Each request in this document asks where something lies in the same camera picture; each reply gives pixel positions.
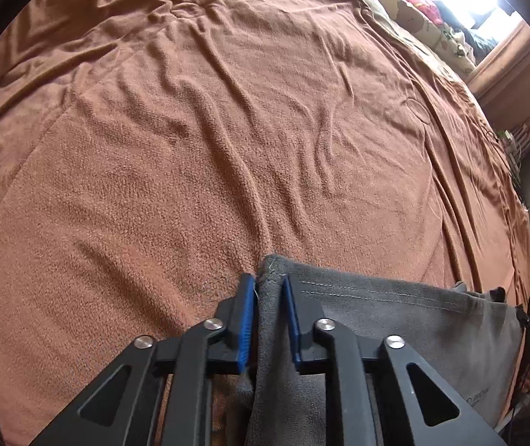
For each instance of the grey t-shirt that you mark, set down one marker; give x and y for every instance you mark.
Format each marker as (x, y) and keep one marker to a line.
(409, 311)

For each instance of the orange-brown blanket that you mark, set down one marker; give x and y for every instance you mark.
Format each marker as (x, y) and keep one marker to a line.
(200, 148)

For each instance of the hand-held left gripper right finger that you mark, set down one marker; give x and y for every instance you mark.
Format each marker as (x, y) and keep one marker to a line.
(292, 325)

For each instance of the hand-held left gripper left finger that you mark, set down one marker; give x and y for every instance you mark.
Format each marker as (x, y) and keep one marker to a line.
(248, 325)

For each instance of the dark cushion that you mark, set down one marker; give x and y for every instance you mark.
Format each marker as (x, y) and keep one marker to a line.
(469, 37)

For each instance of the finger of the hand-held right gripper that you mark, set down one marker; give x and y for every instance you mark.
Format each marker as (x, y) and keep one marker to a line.
(498, 295)

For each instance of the red plush toy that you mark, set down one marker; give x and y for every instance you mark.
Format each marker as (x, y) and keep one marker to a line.
(413, 0)

